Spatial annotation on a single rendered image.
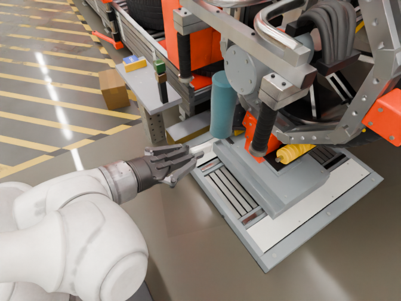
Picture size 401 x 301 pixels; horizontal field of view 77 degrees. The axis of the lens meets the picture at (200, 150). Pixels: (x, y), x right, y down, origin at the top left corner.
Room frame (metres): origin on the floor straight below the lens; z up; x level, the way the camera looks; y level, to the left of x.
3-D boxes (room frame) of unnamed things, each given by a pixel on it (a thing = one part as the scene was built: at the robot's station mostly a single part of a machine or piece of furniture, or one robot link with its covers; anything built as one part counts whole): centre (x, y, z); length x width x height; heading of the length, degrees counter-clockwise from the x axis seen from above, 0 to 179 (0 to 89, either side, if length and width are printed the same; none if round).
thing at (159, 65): (0.91, 0.17, 0.64); 0.04 x 0.04 x 0.04; 33
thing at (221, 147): (0.79, -0.36, 0.13); 0.50 x 0.36 x 0.10; 33
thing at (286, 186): (0.75, -0.39, 0.32); 0.40 x 0.30 x 0.28; 33
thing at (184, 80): (0.67, 0.05, 0.83); 0.04 x 0.04 x 0.16
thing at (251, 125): (0.67, -0.28, 0.48); 0.16 x 0.12 x 0.17; 123
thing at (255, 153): (0.38, -0.14, 0.83); 0.04 x 0.04 x 0.16
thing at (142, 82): (1.07, 0.27, 0.44); 0.43 x 0.17 x 0.03; 33
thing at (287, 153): (0.61, -0.39, 0.51); 0.29 x 0.06 x 0.06; 123
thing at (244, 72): (0.61, -0.18, 0.85); 0.21 x 0.14 x 0.14; 123
